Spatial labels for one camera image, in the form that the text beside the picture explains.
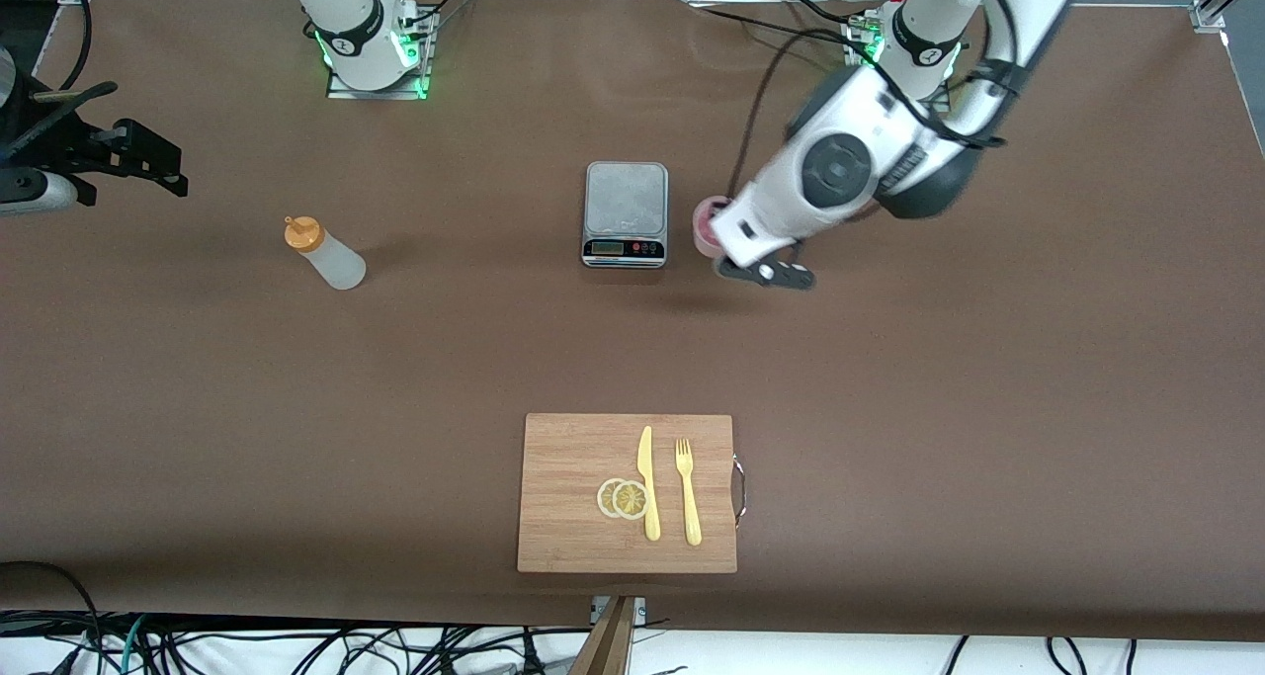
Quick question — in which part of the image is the white sauce bottle orange cap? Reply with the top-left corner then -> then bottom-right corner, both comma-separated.
284,215 -> 368,292

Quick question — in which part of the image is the pink plastic cup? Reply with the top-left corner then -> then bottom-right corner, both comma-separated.
694,196 -> 734,259

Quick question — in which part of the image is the brown table cover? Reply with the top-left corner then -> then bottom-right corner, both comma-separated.
0,0 -> 1265,642

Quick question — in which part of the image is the silver digital kitchen scale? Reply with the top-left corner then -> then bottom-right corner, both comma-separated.
580,161 -> 670,270

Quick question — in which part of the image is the bamboo cutting board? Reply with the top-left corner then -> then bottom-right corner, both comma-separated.
516,413 -> 748,574

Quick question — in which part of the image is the yellow plastic knife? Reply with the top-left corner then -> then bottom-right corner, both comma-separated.
636,425 -> 662,543

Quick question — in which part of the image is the yellow plastic fork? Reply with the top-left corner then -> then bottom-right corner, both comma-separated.
675,438 -> 704,547

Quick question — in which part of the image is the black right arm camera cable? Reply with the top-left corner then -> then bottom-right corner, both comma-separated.
54,0 -> 92,78

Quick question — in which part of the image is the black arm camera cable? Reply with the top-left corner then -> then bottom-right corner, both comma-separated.
729,23 -> 1019,202
54,0 -> 92,78

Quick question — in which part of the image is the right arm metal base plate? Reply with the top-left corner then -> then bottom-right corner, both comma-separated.
326,8 -> 434,101

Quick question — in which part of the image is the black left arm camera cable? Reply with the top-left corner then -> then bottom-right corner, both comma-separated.
729,23 -> 1019,202

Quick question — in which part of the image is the black base power cable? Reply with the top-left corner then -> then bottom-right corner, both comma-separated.
692,3 -> 871,53

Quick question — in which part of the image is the small metal bracket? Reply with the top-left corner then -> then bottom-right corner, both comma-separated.
591,596 -> 647,629

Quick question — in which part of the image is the wooden post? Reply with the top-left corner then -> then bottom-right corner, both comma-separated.
568,596 -> 638,675

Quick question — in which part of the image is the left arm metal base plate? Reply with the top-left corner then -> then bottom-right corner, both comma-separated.
842,13 -> 955,113

